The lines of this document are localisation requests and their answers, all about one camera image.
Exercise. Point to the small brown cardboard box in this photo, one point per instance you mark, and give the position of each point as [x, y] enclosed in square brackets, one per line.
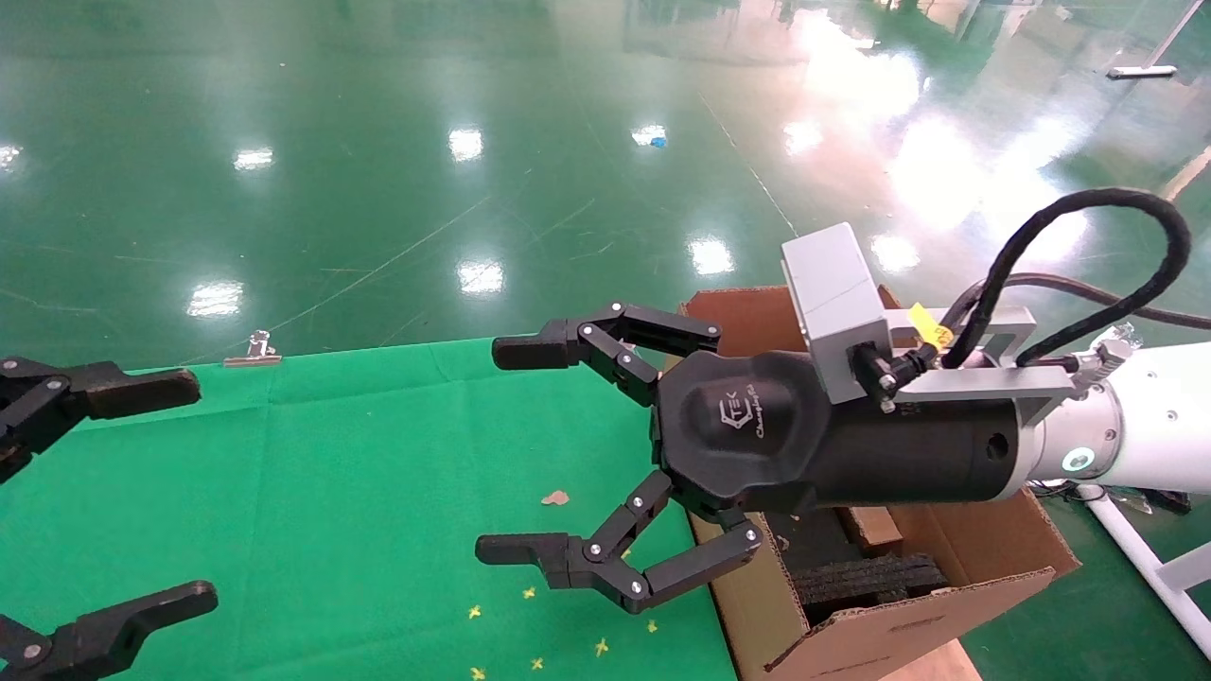
[870, 530]

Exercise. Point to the white metal frame tube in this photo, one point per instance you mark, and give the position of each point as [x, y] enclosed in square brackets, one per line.
[1135, 553]

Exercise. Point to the silver binder clip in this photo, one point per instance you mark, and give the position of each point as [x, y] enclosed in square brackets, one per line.
[254, 352]

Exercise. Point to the ribbed black foam block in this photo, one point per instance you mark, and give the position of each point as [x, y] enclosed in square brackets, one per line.
[870, 582]

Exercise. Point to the large open cardboard carton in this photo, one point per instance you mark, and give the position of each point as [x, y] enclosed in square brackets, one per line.
[899, 634]

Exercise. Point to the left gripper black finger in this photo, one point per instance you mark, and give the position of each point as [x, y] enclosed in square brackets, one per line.
[104, 636]
[142, 390]

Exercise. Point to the white table leg stand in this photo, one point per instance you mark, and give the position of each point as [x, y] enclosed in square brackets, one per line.
[1140, 71]

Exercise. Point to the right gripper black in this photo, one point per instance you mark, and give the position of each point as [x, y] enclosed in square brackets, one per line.
[757, 445]

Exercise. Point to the grey metal camera bracket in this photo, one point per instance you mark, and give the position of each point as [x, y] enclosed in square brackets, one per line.
[993, 383]

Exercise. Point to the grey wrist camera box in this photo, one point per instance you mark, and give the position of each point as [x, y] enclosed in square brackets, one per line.
[837, 303]

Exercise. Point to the small cardboard scrap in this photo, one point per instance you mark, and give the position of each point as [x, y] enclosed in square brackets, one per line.
[555, 497]

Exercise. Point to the green table cloth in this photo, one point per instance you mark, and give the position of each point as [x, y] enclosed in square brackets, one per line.
[331, 492]

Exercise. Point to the crumpled clear plastic wrapper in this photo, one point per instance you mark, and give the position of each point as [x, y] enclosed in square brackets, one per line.
[1124, 329]

